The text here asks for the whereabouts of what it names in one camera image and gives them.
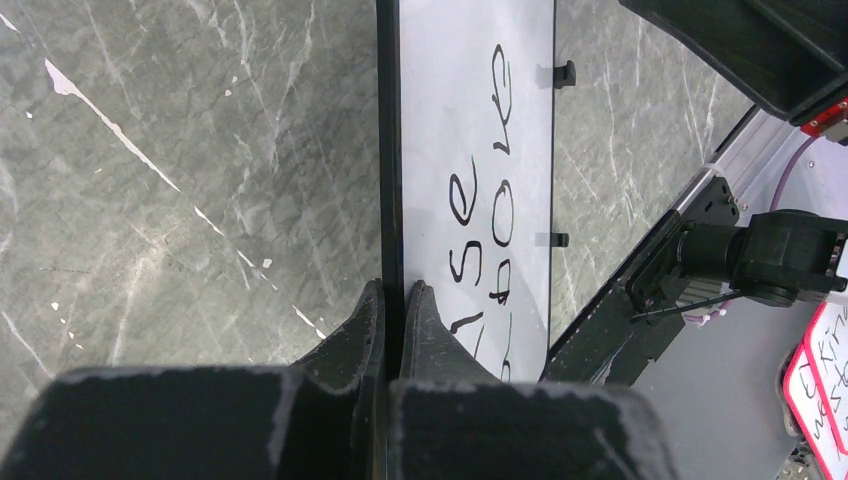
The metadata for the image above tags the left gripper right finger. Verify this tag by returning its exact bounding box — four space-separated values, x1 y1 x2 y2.
389 281 676 479

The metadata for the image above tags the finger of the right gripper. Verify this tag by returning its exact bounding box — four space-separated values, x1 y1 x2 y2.
623 0 847 123

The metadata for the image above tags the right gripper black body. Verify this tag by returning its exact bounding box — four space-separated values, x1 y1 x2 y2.
800 97 848 146

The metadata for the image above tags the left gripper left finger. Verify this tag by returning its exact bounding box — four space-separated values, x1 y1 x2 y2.
1 280 385 479

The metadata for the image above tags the white whiteboard black frame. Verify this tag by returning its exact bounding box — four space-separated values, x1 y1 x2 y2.
375 1 558 382

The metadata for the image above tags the red framed sign board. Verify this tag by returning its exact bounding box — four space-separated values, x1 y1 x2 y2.
782 303 847 479

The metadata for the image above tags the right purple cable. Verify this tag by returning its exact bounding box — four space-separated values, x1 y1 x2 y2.
682 135 819 327

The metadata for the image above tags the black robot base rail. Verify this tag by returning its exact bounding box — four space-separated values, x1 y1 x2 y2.
541 107 801 385

